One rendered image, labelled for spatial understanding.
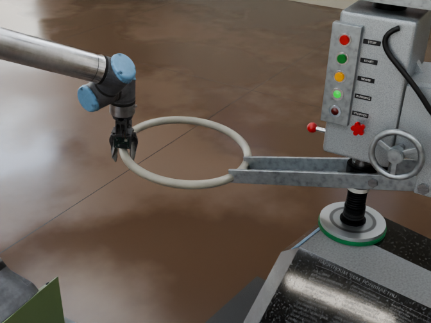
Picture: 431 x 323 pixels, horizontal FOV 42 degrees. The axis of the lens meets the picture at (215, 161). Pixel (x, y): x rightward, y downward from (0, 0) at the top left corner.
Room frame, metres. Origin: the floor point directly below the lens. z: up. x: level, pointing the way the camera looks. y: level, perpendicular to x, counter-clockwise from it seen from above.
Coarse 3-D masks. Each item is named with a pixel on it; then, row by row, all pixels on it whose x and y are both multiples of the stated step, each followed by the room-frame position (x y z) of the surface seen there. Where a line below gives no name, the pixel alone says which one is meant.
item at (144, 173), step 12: (156, 120) 2.02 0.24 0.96; (168, 120) 2.04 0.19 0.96; (180, 120) 2.06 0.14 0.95; (192, 120) 2.06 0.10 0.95; (204, 120) 2.06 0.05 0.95; (228, 132) 1.99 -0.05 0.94; (240, 144) 1.92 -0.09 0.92; (132, 168) 1.67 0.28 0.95; (240, 168) 1.73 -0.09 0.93; (156, 180) 1.62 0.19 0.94; (168, 180) 1.61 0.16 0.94; (180, 180) 1.61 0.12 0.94; (192, 180) 1.62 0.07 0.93; (204, 180) 1.63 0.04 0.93; (216, 180) 1.64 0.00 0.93; (228, 180) 1.66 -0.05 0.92
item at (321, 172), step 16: (256, 160) 1.76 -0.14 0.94; (272, 160) 1.73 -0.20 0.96; (288, 160) 1.70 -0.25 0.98; (304, 160) 1.67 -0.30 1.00; (320, 160) 1.64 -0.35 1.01; (336, 160) 1.62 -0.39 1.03; (416, 160) 1.50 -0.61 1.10; (240, 176) 1.66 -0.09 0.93; (256, 176) 1.63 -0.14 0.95; (272, 176) 1.61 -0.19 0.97; (288, 176) 1.58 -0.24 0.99; (304, 176) 1.55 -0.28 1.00; (320, 176) 1.53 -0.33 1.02; (336, 176) 1.50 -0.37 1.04; (352, 176) 1.48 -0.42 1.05; (368, 176) 1.45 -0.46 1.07; (416, 176) 1.39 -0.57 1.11
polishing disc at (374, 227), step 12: (336, 204) 1.61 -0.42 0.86; (324, 216) 1.54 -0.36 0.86; (336, 216) 1.54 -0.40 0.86; (372, 216) 1.55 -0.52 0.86; (324, 228) 1.48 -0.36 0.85; (336, 228) 1.47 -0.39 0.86; (348, 228) 1.47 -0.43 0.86; (360, 228) 1.48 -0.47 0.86; (372, 228) 1.48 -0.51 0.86; (384, 228) 1.48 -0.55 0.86; (348, 240) 1.42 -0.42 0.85; (360, 240) 1.42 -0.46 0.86; (372, 240) 1.43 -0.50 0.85
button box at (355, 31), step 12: (336, 24) 1.46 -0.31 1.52; (348, 24) 1.45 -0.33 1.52; (336, 36) 1.46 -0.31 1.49; (360, 36) 1.43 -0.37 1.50; (336, 48) 1.46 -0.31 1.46; (348, 48) 1.44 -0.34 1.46; (348, 72) 1.44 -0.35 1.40; (336, 84) 1.45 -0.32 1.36; (348, 84) 1.44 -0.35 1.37; (324, 96) 1.47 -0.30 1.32; (348, 96) 1.43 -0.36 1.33; (324, 108) 1.46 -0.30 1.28; (348, 108) 1.43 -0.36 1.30; (324, 120) 1.46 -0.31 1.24; (336, 120) 1.45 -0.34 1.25; (348, 120) 1.43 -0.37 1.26
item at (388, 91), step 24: (360, 0) 1.59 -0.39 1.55; (360, 24) 1.45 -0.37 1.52; (384, 24) 1.42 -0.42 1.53; (408, 24) 1.39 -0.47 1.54; (360, 48) 1.44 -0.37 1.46; (408, 48) 1.39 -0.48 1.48; (360, 72) 1.44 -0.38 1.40; (384, 72) 1.41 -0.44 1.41; (408, 72) 1.39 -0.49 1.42; (384, 96) 1.40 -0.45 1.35; (360, 120) 1.43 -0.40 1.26; (384, 120) 1.40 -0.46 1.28; (336, 144) 1.46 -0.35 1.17; (360, 144) 1.42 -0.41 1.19
